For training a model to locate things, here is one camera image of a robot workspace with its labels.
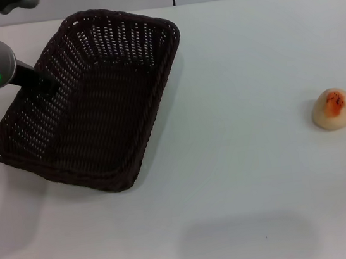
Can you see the white bun with orange top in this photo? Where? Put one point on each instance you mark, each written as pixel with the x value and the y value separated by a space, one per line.
pixel 333 111

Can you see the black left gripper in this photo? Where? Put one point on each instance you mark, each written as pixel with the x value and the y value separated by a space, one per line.
pixel 23 74

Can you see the black woven plastic basket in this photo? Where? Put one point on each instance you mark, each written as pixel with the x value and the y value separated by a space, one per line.
pixel 108 125

